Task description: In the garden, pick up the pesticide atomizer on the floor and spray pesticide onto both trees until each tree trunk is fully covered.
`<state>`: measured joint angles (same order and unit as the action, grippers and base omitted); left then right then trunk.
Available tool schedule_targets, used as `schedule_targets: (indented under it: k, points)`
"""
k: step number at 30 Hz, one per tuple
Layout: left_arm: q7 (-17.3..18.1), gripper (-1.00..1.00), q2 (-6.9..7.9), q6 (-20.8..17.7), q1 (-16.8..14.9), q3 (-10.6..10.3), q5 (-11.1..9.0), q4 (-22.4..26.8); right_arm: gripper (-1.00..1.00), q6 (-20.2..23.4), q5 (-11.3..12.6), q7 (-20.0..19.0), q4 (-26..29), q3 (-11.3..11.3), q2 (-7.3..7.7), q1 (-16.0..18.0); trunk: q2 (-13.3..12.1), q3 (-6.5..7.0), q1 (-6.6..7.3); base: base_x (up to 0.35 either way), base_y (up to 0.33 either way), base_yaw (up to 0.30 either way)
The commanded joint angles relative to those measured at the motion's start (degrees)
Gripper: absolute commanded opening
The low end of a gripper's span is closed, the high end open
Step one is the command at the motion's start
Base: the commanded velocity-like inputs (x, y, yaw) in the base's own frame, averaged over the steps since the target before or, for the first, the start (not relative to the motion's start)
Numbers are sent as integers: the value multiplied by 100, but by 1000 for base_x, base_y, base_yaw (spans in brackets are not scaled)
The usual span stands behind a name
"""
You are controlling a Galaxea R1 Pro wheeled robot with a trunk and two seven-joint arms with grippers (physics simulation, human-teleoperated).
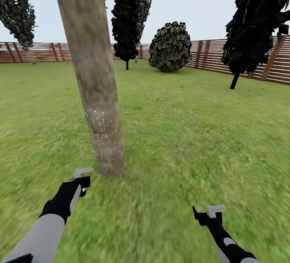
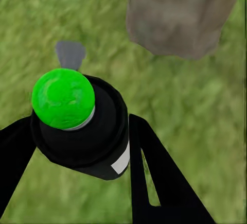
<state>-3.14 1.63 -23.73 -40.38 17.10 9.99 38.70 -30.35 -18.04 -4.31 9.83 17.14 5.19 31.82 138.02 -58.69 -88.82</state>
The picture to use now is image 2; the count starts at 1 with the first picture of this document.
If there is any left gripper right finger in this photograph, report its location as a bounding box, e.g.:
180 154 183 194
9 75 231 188
128 114 216 224

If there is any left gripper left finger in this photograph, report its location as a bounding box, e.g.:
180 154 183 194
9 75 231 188
0 116 37 219

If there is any pesticide atomizer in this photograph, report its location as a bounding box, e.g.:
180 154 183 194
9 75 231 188
30 41 130 180

